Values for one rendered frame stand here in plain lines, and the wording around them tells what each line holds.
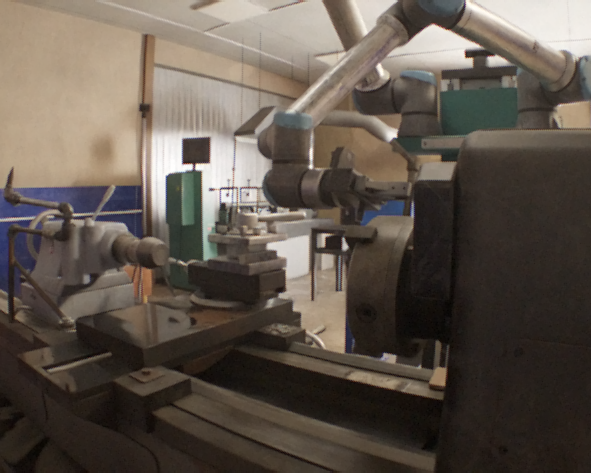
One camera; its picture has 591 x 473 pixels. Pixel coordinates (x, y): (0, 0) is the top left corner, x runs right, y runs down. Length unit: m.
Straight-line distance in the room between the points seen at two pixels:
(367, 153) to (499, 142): 8.19
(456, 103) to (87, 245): 1.47
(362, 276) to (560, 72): 1.05
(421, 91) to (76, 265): 1.37
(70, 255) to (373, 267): 0.96
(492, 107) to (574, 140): 1.36
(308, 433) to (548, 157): 0.59
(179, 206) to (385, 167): 4.41
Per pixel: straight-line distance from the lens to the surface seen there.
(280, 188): 0.99
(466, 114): 1.88
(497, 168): 0.51
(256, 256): 1.22
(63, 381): 1.00
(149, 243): 1.23
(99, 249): 1.40
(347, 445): 0.79
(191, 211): 5.45
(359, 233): 0.74
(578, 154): 0.51
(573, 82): 1.57
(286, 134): 0.99
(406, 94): 1.80
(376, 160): 8.60
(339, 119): 6.54
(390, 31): 1.32
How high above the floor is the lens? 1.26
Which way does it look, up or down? 6 degrees down
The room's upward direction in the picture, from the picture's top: straight up
